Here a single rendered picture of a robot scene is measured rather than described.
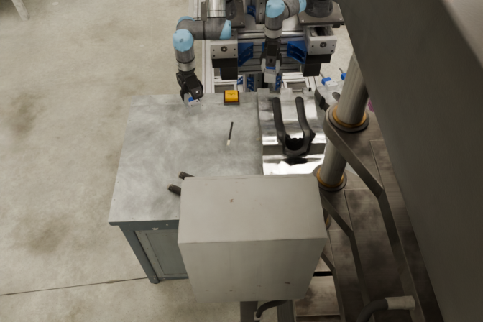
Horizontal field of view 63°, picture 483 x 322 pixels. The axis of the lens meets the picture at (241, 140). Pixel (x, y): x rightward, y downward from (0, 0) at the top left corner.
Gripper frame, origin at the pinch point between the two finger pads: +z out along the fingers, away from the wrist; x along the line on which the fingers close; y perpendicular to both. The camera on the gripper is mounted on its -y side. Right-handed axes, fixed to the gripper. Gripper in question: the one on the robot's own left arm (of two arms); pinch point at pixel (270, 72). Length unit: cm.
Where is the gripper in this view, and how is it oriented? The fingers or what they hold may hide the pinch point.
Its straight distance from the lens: 188.8
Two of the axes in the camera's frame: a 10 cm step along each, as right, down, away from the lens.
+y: 1.4, -7.8, 6.1
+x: -9.9, -1.0, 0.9
